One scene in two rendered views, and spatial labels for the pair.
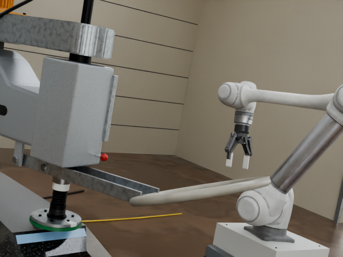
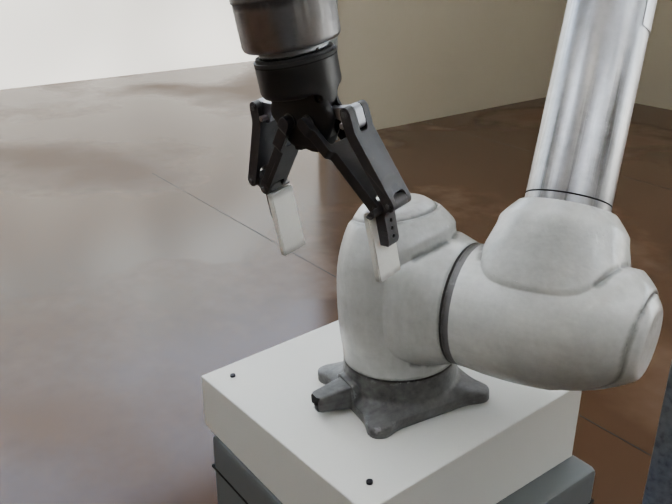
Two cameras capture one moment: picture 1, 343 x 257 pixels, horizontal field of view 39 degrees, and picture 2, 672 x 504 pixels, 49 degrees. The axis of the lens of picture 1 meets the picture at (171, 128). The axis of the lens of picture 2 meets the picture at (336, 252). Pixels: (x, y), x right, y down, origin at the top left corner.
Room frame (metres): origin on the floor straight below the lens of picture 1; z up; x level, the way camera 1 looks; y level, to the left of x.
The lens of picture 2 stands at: (2.33, 0.33, 1.49)
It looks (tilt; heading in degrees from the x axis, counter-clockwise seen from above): 23 degrees down; 270
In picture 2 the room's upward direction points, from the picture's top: straight up
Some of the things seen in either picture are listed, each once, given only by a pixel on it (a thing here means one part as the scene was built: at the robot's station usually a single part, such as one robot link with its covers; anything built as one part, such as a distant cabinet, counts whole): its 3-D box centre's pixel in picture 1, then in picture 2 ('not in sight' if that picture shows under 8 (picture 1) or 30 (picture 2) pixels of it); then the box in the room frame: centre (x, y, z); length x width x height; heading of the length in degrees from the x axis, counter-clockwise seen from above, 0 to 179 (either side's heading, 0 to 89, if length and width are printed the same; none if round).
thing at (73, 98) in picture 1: (58, 111); not in sight; (2.05, 0.49, 1.35); 0.36 x 0.22 x 0.45; 57
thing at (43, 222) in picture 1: (56, 218); not in sight; (2.00, 0.42, 0.90); 0.22 x 0.22 x 0.04
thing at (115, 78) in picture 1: (104, 107); not in sight; (2.06, 0.30, 1.40); 0.08 x 0.03 x 0.28; 57
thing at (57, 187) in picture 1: (61, 184); not in sight; (2.00, 0.42, 1.05); 0.07 x 0.07 x 0.04
